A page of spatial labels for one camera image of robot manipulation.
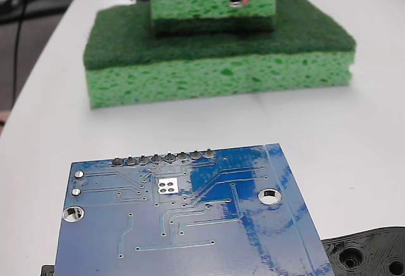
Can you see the large green scrub sponge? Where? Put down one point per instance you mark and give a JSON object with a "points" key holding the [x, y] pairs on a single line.
{"points": [[221, 76]]}

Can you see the small green scrub sponge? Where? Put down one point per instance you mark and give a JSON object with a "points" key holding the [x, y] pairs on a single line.
{"points": [[196, 0]]}

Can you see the blue printed circuit board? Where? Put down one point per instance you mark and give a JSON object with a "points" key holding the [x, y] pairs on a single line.
{"points": [[196, 241]]}

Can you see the black printed plastic bracket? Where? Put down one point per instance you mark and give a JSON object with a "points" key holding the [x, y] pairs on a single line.
{"points": [[364, 252]]}

